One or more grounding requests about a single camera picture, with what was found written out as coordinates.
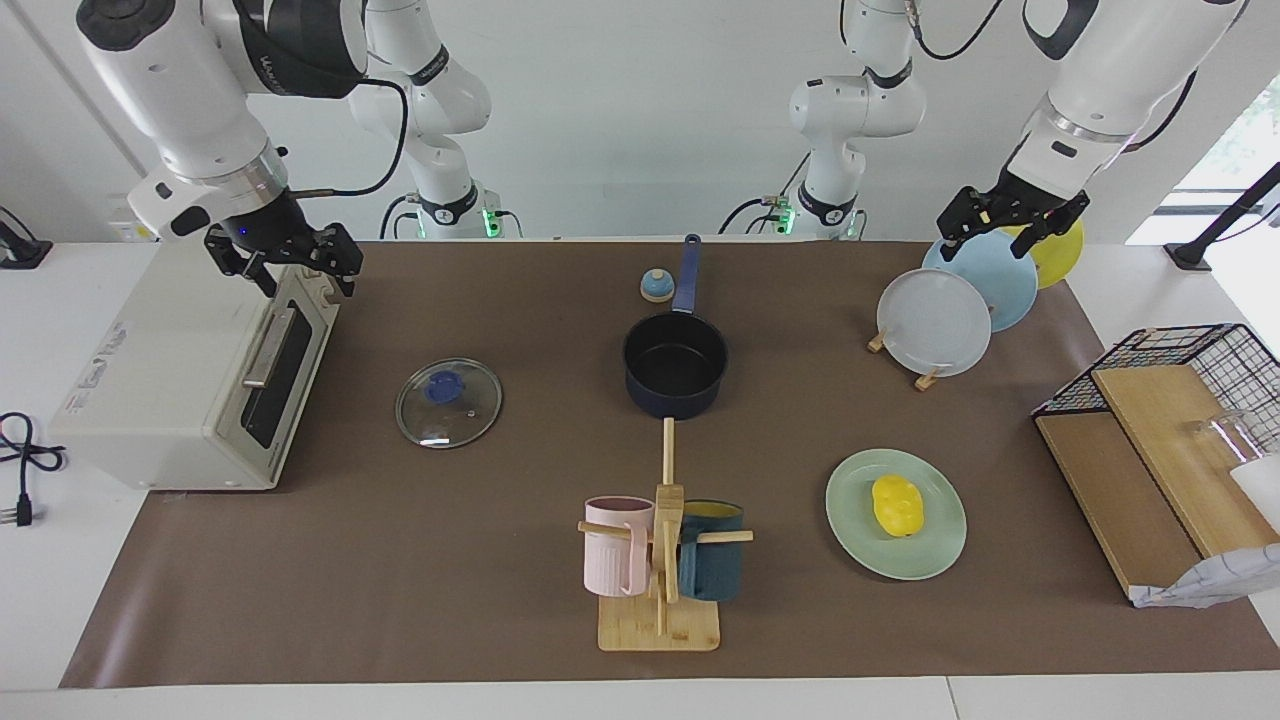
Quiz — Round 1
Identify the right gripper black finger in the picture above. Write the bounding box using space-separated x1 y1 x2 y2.
315 225 363 298
205 238 278 298

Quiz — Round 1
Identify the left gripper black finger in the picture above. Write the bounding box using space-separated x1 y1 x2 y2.
937 188 987 263
1012 192 1091 259

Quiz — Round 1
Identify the glass lid blue knob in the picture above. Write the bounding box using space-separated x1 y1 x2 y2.
395 358 503 449

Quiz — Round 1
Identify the yellow plate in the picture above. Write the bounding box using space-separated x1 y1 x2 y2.
1000 217 1085 291

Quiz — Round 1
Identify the light blue plate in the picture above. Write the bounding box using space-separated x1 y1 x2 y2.
922 232 1039 333

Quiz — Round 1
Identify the grey plate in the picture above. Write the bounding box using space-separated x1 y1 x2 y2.
877 268 993 378

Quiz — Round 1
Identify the wooden plate rack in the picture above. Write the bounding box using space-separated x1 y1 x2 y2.
867 325 946 391

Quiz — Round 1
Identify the light green plate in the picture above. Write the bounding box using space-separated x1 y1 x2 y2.
825 448 968 581

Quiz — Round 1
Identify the beige toaster oven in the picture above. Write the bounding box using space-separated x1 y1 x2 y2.
48 240 341 491

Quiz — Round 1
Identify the clear glass cup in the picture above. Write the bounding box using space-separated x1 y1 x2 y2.
1185 408 1271 471

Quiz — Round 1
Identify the light wooden board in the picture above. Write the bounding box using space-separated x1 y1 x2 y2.
1092 365 1280 559

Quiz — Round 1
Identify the brown table mat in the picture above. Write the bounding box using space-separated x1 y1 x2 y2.
60 240 1280 689

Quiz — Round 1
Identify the dark blue saucepan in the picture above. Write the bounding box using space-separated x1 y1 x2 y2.
622 234 729 419

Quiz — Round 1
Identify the white plastic container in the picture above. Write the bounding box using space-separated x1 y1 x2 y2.
1228 455 1280 531

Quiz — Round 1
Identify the white patterned plastic sheet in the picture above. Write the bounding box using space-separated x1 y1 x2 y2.
1130 543 1280 609

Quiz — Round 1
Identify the pink ribbed mug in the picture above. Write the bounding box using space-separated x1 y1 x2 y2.
584 497 656 598

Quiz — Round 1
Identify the dark teal mug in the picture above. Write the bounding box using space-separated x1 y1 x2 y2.
678 500 745 602

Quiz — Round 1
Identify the wooden mug rack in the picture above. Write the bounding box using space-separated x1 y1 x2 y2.
577 418 754 653

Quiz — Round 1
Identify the black base cable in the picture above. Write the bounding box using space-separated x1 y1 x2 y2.
720 150 813 237
378 193 426 241

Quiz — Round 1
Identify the white wall outlet box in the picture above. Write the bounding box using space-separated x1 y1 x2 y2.
108 193 161 242

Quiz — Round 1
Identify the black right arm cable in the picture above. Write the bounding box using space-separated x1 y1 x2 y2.
290 78 413 198

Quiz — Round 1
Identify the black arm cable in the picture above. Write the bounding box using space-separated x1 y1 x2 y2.
290 78 413 198
905 0 1201 153

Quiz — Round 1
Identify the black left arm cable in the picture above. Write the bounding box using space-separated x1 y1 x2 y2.
905 0 1201 153

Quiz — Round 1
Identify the black wire basket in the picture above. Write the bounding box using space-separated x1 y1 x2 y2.
1032 323 1280 461

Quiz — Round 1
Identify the black power cable with plug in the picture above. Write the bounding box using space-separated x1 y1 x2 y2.
0 412 67 528

